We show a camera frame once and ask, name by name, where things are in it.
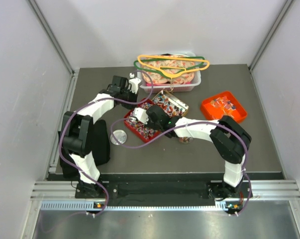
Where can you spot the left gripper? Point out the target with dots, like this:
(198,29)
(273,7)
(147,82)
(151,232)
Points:
(133,95)

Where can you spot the clear glass jar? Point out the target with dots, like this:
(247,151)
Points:
(185,140)

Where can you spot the gold candy tin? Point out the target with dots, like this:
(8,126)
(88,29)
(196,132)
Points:
(170,104)

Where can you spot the red candy tray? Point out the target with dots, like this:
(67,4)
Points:
(144,133)

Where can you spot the orange candy tray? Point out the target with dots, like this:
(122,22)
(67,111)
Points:
(223,104)

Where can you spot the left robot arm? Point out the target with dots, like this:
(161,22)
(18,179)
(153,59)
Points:
(83,139)

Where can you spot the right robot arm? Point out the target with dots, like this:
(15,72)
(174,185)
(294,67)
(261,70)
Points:
(229,138)

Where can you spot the silver jar lid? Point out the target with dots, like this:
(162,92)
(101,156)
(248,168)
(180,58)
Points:
(118,137)

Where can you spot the floral fabric item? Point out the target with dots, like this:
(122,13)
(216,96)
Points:
(168,66)

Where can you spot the yellow clothes hanger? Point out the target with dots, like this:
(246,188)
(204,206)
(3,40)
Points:
(172,67)

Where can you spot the white plastic basket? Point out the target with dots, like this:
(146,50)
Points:
(201,64)

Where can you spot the black cloth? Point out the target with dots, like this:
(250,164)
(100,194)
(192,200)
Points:
(100,150)

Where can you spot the green clothes hanger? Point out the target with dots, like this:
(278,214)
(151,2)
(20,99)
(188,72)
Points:
(164,65)

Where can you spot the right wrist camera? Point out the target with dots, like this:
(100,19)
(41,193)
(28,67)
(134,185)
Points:
(141,115)

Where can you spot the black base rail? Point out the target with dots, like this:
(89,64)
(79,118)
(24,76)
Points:
(158,189)

